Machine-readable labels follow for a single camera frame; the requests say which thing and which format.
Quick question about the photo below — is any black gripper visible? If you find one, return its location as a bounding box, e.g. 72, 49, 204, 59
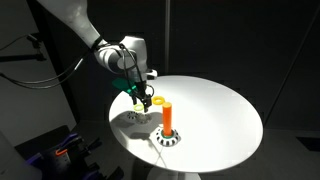
130, 79, 152, 113

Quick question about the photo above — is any clear round plastic dish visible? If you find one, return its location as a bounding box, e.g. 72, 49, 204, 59
134, 113, 153, 125

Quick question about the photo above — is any white rounded housing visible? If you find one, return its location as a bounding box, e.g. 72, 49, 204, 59
0, 131, 44, 180

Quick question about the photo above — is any yellow orange ring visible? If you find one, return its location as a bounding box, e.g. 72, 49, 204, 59
151, 95, 166, 105

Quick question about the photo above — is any small black white striped ring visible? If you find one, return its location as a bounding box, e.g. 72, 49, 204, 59
126, 111, 139, 121

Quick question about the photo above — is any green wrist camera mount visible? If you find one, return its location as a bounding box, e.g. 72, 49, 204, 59
111, 78, 138, 95

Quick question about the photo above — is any orange ring toss peg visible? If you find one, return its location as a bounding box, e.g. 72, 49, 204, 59
161, 101, 174, 137

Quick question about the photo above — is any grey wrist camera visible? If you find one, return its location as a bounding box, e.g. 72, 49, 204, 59
145, 68, 158, 80

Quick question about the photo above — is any dark green toothed ring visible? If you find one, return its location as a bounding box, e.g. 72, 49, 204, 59
161, 130, 176, 139

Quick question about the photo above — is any large black white striped ring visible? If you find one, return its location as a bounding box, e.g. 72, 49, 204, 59
155, 128, 181, 148

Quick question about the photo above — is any grey vertical wall post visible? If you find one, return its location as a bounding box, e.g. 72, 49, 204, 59
163, 0, 171, 76

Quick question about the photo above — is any white table pedestal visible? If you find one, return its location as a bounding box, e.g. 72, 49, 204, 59
146, 165, 202, 180

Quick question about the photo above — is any orange handled tool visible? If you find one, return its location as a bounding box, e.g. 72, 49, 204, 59
54, 148, 69, 157

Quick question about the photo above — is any long black robot cable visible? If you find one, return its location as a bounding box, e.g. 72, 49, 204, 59
0, 49, 98, 90

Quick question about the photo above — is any black camera stand boom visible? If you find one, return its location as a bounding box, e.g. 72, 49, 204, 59
0, 33, 48, 63

